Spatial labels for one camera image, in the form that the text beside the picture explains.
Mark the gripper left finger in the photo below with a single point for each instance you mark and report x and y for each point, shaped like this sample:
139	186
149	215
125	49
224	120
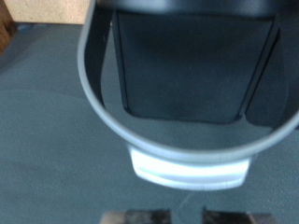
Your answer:
137	217

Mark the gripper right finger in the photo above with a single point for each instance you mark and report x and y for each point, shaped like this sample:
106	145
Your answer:
238	217

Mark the black Keurig coffee machine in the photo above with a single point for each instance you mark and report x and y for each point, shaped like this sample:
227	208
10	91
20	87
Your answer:
187	62

